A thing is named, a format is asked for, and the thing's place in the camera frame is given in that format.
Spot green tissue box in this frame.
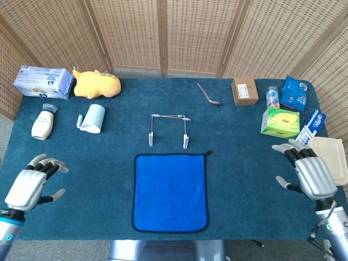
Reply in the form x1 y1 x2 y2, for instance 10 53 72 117
260 106 301 141

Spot grey robot torso base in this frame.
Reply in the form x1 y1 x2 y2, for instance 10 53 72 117
108 240 228 261

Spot blue snack bag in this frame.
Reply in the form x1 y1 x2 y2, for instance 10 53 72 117
279 75 310 113

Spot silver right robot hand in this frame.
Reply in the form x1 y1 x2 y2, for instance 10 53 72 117
271 139 338 202

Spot metal spoon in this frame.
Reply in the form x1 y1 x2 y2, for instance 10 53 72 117
196 82 222 105

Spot beige lidded food container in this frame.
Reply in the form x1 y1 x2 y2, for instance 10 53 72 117
307 136 348 187

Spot white metal wire rack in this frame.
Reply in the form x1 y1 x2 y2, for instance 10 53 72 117
148 113 191 150

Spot blue microfiber cloth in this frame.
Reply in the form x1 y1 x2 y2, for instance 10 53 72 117
132 150 213 234

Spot pale purple carton box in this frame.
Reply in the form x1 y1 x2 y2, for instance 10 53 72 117
13 65 74 100

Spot yellow plush toy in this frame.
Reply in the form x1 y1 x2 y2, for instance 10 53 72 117
72 69 122 99

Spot teal carpet table cover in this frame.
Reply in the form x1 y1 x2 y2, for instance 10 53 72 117
0 77 340 241

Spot small jar with colourful label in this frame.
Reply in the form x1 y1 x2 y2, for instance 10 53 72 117
265 86 281 110

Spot brown cardboard box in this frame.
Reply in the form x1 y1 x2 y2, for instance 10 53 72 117
231 76 259 107

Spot light blue plastic cup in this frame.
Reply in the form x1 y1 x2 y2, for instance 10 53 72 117
76 104 106 134

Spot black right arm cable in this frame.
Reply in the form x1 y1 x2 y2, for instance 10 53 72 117
307 214 338 259

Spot wicker folding screen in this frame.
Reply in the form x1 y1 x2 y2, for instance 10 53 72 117
0 0 348 191

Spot blue white toothpaste box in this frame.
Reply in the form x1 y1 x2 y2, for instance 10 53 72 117
295 109 328 145

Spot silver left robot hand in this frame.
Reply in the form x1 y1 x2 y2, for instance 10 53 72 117
4 153 69 212

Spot cream squeeze bottle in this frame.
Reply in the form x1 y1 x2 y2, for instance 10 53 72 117
31 103 58 141

